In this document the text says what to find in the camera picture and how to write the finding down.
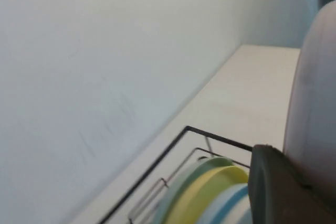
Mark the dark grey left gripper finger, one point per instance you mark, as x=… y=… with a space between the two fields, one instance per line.
x=273 y=195

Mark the pale pink plate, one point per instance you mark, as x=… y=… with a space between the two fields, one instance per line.
x=312 y=98

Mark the pale blue plate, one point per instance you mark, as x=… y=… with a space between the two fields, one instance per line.
x=214 y=208

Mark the yellow plate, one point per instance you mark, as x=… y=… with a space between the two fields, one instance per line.
x=210 y=190

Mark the green plate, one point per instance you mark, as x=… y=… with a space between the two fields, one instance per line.
x=199 y=174

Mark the pale teal plate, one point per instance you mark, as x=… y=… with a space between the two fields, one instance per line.
x=173 y=190

